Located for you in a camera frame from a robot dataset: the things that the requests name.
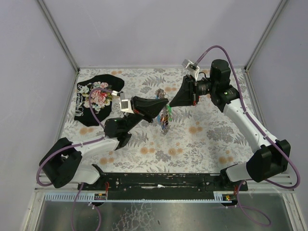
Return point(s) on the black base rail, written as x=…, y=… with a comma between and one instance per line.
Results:
x=164, y=183

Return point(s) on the white cable duct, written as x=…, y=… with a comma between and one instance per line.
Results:
x=212, y=197

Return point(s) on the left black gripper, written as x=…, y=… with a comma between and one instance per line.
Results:
x=138, y=109

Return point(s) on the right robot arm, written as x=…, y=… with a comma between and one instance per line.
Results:
x=269, y=153

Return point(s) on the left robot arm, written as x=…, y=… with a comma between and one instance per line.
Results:
x=62, y=163

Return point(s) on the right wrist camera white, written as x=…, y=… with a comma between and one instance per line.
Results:
x=192, y=68

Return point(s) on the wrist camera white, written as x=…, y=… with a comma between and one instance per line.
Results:
x=125, y=104
x=192, y=68

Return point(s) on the black floral cloth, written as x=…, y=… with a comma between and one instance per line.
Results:
x=90, y=99

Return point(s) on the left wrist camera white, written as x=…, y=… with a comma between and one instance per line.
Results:
x=125, y=104

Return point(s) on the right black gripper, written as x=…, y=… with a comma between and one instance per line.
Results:
x=189, y=89

